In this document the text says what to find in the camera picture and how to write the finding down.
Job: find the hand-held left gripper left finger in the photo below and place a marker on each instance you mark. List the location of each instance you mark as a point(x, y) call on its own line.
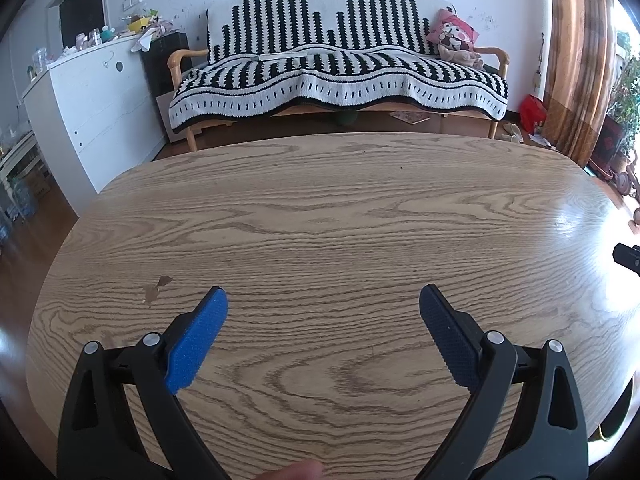
point(195, 340)

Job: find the pair of slippers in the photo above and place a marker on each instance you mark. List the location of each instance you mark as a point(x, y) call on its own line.
point(512, 132)

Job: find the flat cardboard piece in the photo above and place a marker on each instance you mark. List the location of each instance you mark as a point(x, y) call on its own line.
point(410, 117)

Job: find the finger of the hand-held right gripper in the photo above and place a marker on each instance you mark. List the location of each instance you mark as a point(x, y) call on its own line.
point(627, 257)

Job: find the hanging wall ornament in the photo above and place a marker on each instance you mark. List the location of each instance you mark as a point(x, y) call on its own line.
point(541, 60)

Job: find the dark round object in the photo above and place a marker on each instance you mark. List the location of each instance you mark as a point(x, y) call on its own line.
point(617, 410)

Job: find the white cloth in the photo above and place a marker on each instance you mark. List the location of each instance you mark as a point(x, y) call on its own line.
point(141, 41)

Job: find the black and white striped blanket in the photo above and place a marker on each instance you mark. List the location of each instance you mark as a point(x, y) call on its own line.
point(350, 70)

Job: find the pink cartoon cushion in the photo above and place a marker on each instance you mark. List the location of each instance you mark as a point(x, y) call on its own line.
point(452, 30)

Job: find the yellow box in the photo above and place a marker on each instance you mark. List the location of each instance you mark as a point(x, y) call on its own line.
point(139, 24)

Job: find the black speaker cabinet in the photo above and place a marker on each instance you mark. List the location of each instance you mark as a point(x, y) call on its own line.
point(160, 60)

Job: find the small white table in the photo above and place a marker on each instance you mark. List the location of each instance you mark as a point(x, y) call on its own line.
point(20, 160)

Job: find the potted plant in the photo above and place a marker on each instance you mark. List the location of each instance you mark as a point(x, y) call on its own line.
point(612, 140)

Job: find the red bag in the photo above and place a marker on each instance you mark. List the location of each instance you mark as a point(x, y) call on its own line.
point(532, 110)

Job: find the small toy tricycle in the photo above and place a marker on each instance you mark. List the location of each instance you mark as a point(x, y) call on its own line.
point(627, 180)

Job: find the person's left hand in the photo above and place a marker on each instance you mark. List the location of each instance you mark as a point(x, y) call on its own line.
point(290, 472)

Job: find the brown striped curtain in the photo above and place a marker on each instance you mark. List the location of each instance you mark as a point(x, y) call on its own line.
point(580, 60)

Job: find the white cabinet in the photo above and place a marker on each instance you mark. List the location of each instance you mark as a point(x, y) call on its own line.
point(100, 110)

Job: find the white papers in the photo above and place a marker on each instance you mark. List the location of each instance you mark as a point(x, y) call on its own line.
point(542, 140)

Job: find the brown plush toy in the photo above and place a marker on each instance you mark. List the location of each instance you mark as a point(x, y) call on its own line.
point(460, 55)

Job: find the wooden sofa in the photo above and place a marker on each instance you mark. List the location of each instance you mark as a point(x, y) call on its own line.
point(182, 57)

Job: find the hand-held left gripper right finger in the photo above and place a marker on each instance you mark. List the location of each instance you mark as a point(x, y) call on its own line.
point(450, 340)

